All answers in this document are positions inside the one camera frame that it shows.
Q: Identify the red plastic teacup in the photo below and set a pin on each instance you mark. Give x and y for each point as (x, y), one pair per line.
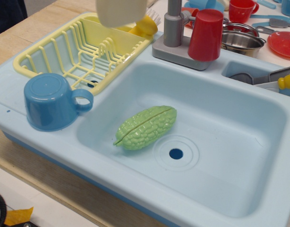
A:
(241, 10)

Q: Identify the blue plastic utensil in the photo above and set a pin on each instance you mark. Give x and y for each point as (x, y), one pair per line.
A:
(287, 19)

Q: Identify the cream toy detergent bottle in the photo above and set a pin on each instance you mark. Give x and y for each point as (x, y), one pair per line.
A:
(115, 13)

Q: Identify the blue plastic cup at back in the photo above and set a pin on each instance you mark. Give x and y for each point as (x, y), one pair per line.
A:
(285, 7)

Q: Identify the blue plastic cup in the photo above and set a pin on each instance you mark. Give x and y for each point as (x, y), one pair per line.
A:
(51, 104)
(285, 7)

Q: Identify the green toy bitter gourd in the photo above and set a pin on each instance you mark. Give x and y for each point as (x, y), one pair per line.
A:
(145, 127)

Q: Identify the yellow handled utensil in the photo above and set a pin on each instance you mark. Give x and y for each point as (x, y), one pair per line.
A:
(284, 82)

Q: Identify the stainless steel pot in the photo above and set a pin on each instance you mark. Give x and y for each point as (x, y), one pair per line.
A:
(242, 39)

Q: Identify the yellow plastic drying rack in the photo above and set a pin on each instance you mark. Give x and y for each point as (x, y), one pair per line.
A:
(88, 55)

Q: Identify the grey toy slotted spatula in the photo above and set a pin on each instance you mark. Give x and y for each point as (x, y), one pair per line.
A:
(275, 23)

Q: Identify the light blue toy sink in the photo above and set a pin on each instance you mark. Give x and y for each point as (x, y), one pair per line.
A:
(195, 148)

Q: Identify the yellow dish brush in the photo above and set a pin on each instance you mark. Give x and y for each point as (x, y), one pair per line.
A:
(148, 25)

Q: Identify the grey toy faucet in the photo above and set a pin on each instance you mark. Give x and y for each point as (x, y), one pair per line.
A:
(173, 46)

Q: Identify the yellow tape piece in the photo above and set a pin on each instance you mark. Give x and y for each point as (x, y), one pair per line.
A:
(14, 217)

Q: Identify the blue plastic dish at back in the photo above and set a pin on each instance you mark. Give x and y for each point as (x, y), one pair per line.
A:
(205, 4)

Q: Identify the red plastic tumbler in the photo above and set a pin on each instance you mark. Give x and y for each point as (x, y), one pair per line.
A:
(205, 42)

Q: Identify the red plastic plate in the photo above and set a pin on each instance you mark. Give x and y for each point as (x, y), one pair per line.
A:
(279, 42)

